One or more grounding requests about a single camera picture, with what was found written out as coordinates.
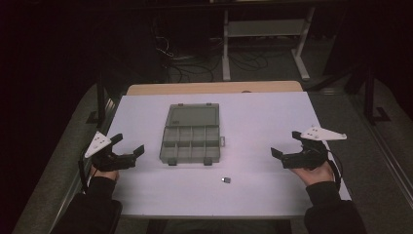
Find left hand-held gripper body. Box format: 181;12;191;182
84;131;137;173

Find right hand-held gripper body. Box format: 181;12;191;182
281;126;348;171

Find grey plastic compartment organizer box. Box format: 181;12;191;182
158;102;226;167

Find person's left hand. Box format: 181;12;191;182
90;164;120;181

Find person's right hand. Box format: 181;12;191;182
289;160;336;187

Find white table mat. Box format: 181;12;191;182
105;91;353;219

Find black metal stand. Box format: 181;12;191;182
85;72;115;125
362;64;392;127

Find wooden table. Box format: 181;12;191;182
126;80;304;97

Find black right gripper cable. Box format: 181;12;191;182
325;149;344;192

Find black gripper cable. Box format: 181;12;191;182
77;147;95;195
325;149;344;192

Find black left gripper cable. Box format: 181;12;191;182
77;147;95;195

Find grey floor rail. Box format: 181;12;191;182
349;94;413;211

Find black floor cables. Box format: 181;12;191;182
151;23;272;84

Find white metal desk frame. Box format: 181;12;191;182
221;5;317;83

